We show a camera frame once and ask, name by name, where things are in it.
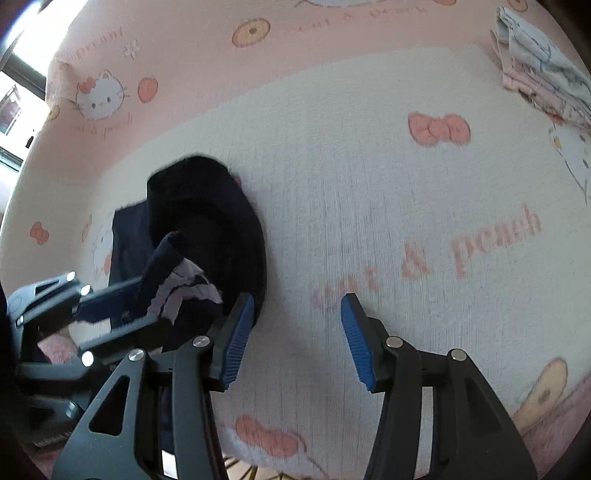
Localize window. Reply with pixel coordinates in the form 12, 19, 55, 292
0, 0, 88, 162

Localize pink cat print blanket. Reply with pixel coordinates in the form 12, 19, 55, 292
0, 0, 591, 480

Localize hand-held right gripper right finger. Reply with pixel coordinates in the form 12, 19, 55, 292
340, 293, 539, 480

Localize navy striped pants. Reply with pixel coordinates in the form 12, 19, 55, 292
110, 156, 267, 455

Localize gold wire rack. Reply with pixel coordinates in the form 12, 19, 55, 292
221, 452, 284, 480

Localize white printed folded garment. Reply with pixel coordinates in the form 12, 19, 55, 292
490, 6, 591, 134

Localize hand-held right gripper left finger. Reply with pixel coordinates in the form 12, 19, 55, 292
52, 293, 256, 480

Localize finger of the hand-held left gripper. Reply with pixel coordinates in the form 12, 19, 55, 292
9, 272, 141, 330
16, 314, 175, 377

